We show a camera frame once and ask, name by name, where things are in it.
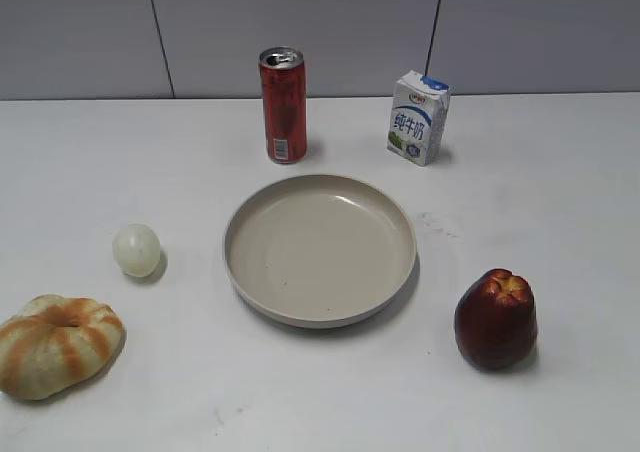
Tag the white blue milk carton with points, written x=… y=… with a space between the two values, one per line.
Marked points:
x=417 y=119

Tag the white egg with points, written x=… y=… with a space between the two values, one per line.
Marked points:
x=137 y=250

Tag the dark red apple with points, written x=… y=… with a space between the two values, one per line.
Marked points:
x=495 y=321

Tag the striped round bread bun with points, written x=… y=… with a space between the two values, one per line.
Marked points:
x=56 y=342

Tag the beige round plate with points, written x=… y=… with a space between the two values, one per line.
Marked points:
x=320 y=251

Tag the red soda can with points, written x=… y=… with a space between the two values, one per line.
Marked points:
x=283 y=81

